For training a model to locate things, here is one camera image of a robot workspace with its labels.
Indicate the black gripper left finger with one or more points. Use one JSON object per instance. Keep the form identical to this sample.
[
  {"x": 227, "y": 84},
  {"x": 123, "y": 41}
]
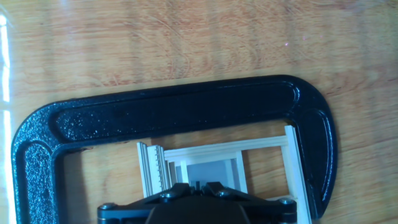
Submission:
[{"x": 149, "y": 202}]

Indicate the black metal C-clamp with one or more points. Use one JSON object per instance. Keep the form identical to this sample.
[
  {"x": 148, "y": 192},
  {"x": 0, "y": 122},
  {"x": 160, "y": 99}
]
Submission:
[{"x": 171, "y": 109}]

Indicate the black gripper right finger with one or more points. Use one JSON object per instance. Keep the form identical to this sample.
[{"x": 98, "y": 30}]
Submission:
[{"x": 248, "y": 207}]

